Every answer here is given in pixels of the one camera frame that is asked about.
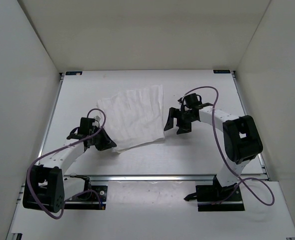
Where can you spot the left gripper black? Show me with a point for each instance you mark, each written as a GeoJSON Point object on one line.
{"type": "Point", "coordinates": [107, 142]}

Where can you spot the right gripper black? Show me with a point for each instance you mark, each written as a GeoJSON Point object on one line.
{"type": "Point", "coordinates": [174, 113]}

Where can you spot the white pleated skirt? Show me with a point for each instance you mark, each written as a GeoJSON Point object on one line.
{"type": "Point", "coordinates": [134, 117]}

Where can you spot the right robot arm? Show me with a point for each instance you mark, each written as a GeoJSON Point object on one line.
{"type": "Point", "coordinates": [242, 142]}

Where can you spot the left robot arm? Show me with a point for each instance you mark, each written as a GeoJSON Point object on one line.
{"type": "Point", "coordinates": [46, 186]}

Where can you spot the right blue corner label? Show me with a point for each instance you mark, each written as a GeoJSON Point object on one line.
{"type": "Point", "coordinates": [221, 71]}

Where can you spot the blue corner label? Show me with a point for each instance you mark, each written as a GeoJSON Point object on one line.
{"type": "Point", "coordinates": [73, 73]}
{"type": "Point", "coordinates": [221, 71]}

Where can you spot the left blue corner label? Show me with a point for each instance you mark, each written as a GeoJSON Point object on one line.
{"type": "Point", "coordinates": [73, 73]}

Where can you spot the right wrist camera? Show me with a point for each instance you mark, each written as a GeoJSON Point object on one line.
{"type": "Point", "coordinates": [183, 106]}

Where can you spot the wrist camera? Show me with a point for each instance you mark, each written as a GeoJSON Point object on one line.
{"type": "Point", "coordinates": [95, 122]}
{"type": "Point", "coordinates": [183, 106]}

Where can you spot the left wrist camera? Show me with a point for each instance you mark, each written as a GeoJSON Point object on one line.
{"type": "Point", "coordinates": [95, 122]}

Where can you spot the aluminium front rail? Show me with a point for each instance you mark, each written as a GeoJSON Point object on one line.
{"type": "Point", "coordinates": [151, 178]}

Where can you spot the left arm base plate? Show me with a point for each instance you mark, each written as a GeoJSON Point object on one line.
{"type": "Point", "coordinates": [89, 201]}

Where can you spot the aluminium left side rail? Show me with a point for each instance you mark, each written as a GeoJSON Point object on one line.
{"type": "Point", "coordinates": [52, 112]}

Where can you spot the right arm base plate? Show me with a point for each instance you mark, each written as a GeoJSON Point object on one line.
{"type": "Point", "coordinates": [209, 199]}

